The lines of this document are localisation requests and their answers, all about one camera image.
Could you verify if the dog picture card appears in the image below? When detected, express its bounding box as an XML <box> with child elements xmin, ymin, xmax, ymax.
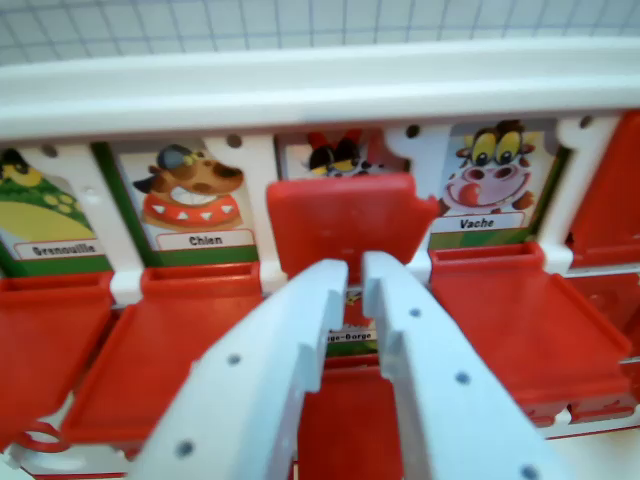
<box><xmin>91</xmin><ymin>141</ymin><xmax>262</xmax><ymax>269</ymax></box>

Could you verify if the robin picture card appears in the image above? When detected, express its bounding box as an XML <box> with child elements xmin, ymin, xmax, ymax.
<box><xmin>323</xmin><ymin>283</ymin><xmax>382</xmax><ymax>359</ymax></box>

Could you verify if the red and white game board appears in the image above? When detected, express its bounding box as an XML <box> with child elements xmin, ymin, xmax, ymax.
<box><xmin>0</xmin><ymin>0</ymin><xmax>640</xmax><ymax>480</ymax></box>

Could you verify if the frog picture card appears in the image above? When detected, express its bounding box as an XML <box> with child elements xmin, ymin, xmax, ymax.
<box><xmin>0</xmin><ymin>146</ymin><xmax>114</xmax><ymax>279</ymax></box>

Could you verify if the red flap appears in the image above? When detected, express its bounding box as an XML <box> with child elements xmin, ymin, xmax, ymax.
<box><xmin>0</xmin><ymin>271</ymin><xmax>119</xmax><ymax>437</ymax></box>
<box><xmin>61</xmin><ymin>261</ymin><xmax>275</xmax><ymax>457</ymax></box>
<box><xmin>428</xmin><ymin>241</ymin><xmax>639</xmax><ymax>427</ymax></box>
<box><xmin>296</xmin><ymin>353</ymin><xmax>407</xmax><ymax>480</ymax></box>
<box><xmin>265</xmin><ymin>171</ymin><xmax>442</xmax><ymax>284</ymax></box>
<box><xmin>566</xmin><ymin>108</ymin><xmax>640</xmax><ymax>269</ymax></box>

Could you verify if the cow picture card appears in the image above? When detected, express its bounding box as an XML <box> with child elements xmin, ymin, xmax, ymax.
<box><xmin>426</xmin><ymin>118</ymin><xmax>572</xmax><ymax>251</ymax></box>

